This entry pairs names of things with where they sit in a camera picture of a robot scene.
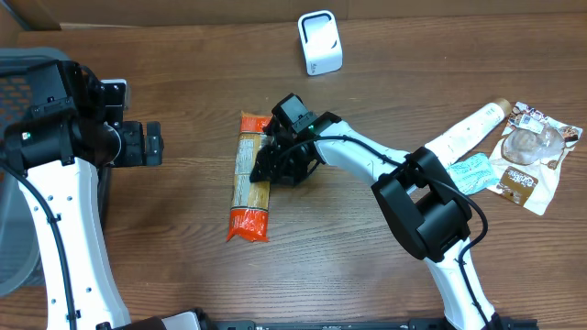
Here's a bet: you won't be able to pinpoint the orange spaghetti packet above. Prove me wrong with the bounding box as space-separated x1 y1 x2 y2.
226 112 271 242

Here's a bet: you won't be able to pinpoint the white cream tube gold cap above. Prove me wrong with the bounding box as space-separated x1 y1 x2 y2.
425 98 513 168

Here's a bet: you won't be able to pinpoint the teal snack packet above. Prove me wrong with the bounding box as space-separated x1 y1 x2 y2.
447 153 499 195

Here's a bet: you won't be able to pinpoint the beige PanTree snack pouch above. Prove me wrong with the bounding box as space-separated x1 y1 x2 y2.
488 102 582 215

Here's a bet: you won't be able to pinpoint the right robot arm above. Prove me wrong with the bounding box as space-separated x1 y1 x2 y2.
249 93 502 329

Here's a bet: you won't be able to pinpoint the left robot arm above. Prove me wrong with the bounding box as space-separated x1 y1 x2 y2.
1 57 205 330

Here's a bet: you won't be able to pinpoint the white barcode scanner stand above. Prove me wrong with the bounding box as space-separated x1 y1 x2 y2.
297 10 343 76

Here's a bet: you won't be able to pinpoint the cardboard back panel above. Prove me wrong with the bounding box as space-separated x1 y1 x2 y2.
7 0 586 29

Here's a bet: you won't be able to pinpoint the grey plastic mesh basket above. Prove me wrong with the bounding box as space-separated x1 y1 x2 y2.
0 47 114 298

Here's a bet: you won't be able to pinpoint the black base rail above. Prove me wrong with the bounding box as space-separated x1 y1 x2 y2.
201 318 538 330

